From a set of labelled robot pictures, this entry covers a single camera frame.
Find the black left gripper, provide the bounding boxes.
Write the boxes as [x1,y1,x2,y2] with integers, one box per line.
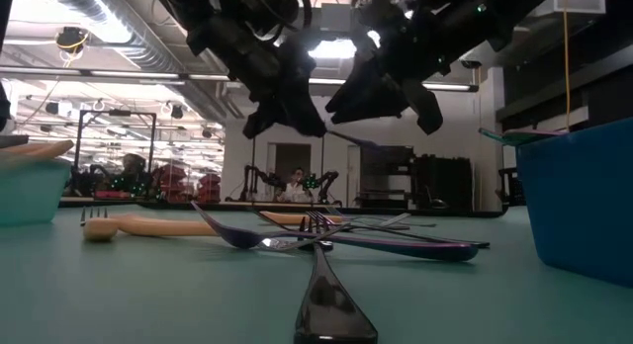
[185,12,328,139]

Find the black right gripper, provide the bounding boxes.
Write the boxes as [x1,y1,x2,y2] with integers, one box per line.
[324,0,476,136]

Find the black fork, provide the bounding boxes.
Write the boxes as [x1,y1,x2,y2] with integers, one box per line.
[304,209,492,250]
[293,214,380,344]

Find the black shelving unit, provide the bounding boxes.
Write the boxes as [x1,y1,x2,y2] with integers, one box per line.
[358,144,416,211]

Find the bright ceiling light panel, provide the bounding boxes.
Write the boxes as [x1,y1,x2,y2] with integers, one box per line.
[306,30,382,61]

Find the person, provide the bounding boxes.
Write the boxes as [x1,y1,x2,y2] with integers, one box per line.
[111,152,152,197]
[275,166,317,205]

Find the black cabinet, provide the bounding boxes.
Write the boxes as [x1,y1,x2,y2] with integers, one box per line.
[413,154,475,213]

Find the red storage bins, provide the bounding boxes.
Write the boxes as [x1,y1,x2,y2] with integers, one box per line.
[152,164,223,204]

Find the black chair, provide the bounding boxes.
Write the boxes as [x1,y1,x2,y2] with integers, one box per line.
[496,166,526,208]

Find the long ceiling light bar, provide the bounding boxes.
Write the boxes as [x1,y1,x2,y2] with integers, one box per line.
[0,64,480,93]

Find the white ceiling box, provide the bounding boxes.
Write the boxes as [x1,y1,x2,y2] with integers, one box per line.
[533,0,607,18]

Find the blue plastic bin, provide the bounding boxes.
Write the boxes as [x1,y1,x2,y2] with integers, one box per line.
[516,117,633,289]

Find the teal green table mat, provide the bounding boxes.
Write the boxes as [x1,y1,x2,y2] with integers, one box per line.
[0,203,633,344]

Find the teal plastic bin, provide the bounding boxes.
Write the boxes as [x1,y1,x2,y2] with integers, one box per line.
[0,155,73,226]

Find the black gantry frame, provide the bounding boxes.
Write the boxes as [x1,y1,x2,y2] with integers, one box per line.
[72,109,158,200]
[250,135,326,207]

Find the black table frame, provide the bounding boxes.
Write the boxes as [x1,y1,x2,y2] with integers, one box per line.
[58,198,510,217]

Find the silver ventilation duct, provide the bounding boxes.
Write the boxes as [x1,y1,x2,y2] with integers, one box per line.
[39,0,238,123]

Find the hanging cable reel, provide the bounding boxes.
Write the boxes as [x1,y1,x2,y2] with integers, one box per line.
[53,26,91,56]

